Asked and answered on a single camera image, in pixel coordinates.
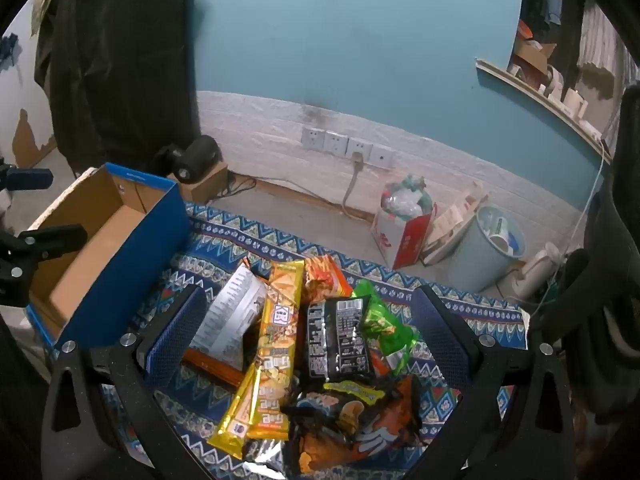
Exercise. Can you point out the dark hanging item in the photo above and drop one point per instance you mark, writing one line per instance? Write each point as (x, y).
(7, 50)

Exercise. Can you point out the open cardboard box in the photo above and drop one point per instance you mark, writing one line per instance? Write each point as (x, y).
(532, 57)

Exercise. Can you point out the blue patterned blanket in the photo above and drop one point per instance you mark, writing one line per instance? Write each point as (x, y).
(280, 245)

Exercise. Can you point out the orange snack bar packet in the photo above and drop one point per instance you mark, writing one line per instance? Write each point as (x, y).
(210, 366)

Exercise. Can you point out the blue cardboard box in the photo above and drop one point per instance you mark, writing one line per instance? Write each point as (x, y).
(165, 230)

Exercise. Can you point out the red white paper bag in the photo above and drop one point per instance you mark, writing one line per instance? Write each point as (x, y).
(400, 240)

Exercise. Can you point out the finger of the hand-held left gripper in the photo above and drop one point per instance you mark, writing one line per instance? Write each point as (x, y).
(30, 179)
(60, 240)

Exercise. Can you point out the white snack packet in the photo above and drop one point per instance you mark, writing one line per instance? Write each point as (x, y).
(225, 315)

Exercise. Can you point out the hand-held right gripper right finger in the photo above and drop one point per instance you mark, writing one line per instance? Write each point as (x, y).
(440, 335)

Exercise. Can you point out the black cylindrical device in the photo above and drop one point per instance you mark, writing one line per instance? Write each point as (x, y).
(200, 155)

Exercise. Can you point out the grey waste bin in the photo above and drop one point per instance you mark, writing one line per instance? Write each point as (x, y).
(475, 260)

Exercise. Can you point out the long yellow snack packet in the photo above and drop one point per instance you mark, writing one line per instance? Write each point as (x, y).
(280, 320)

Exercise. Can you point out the grey white curtain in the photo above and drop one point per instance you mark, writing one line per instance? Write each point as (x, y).
(600, 45)

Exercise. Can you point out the green snack packet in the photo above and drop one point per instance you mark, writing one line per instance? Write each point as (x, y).
(390, 330)

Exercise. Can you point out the white cups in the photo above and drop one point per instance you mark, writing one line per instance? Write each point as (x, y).
(570, 97)

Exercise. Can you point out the crumpled plastic waste bundle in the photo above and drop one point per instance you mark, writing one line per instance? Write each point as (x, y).
(405, 197)

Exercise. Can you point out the white kettle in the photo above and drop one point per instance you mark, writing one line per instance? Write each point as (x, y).
(535, 270)

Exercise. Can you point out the large black orange chips bag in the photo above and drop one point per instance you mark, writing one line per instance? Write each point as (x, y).
(350, 425)

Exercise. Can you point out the light wooden pieces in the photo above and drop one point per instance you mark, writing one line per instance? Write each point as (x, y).
(450, 220)

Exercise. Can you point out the bright yellow snack packet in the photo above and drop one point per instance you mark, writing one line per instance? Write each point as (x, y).
(232, 425)

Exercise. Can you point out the orange red snack packet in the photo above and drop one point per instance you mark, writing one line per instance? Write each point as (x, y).
(325, 280)

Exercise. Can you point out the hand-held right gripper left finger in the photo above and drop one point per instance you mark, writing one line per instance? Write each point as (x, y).
(175, 335)

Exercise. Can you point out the small black snack packet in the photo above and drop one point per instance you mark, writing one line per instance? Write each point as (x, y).
(340, 340)

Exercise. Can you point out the white wall socket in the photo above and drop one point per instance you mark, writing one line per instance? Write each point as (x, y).
(313, 138)
(382, 156)
(360, 146)
(336, 143)

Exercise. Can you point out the dark hanging cloth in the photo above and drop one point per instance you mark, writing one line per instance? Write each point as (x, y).
(125, 60)

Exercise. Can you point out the wooden wall shelf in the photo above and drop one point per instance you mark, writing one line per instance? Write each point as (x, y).
(540, 97)

